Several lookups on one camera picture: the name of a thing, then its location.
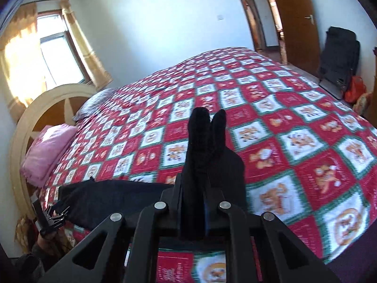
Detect black pants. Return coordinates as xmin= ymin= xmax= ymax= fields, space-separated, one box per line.
xmin=57 ymin=107 xmax=248 ymax=240

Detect yellow patterned bag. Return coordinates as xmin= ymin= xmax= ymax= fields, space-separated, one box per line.
xmin=353 ymin=92 xmax=372 ymax=116

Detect person's left forearm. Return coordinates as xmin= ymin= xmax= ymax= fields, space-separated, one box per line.
xmin=12 ymin=235 xmax=71 ymax=283

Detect patterned cloth pile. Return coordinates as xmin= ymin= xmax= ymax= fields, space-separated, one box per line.
xmin=14 ymin=215 xmax=40 ymax=244

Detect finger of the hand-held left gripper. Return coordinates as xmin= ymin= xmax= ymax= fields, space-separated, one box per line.
xmin=44 ymin=206 xmax=70 ymax=230
xmin=32 ymin=198 xmax=48 ymax=236

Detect red checked printed bed sheet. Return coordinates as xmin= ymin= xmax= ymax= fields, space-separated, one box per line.
xmin=38 ymin=46 xmax=377 ymax=283

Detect brown door frame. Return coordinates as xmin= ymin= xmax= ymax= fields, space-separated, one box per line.
xmin=230 ymin=0 xmax=284 ymax=53

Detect folded pink blanket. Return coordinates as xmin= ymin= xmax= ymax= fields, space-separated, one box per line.
xmin=20 ymin=124 xmax=78 ymax=188

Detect wide yellow patterned curtain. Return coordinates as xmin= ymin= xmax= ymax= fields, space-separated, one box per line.
xmin=0 ymin=2 xmax=48 ymax=123

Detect narrow yellow patterned curtain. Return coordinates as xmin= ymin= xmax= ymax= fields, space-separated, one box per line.
xmin=60 ymin=0 xmax=114 ymax=91

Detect brown wooden door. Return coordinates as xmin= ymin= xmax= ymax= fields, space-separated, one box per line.
xmin=265 ymin=0 xmax=321 ymax=78

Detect black folding chair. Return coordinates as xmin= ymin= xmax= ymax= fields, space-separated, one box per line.
xmin=318 ymin=26 xmax=361 ymax=101

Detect orange bag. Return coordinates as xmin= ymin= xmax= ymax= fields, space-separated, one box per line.
xmin=344 ymin=76 xmax=367 ymax=104

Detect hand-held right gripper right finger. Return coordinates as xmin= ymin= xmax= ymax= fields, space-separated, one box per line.
xmin=203 ymin=190 xmax=343 ymax=283

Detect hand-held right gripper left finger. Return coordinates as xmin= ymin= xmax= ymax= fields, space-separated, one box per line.
xmin=38 ymin=174 xmax=189 ymax=283

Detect striped grey pillow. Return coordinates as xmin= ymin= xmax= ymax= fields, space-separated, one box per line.
xmin=73 ymin=88 xmax=119 ymax=121

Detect cream wooden bed headboard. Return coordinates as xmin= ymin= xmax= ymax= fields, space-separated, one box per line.
xmin=9 ymin=83 xmax=98 ymax=222

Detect brown framed window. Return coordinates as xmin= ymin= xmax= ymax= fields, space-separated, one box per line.
xmin=37 ymin=10 xmax=92 ymax=88

